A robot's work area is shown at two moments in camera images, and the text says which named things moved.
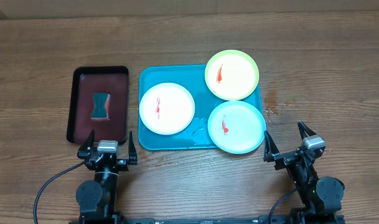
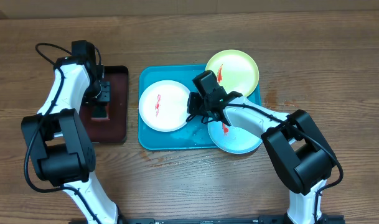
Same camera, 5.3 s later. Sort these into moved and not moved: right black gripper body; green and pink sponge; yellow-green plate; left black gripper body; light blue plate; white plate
Moved: left black gripper body; right black gripper body
Not moved: yellow-green plate; white plate; light blue plate; green and pink sponge
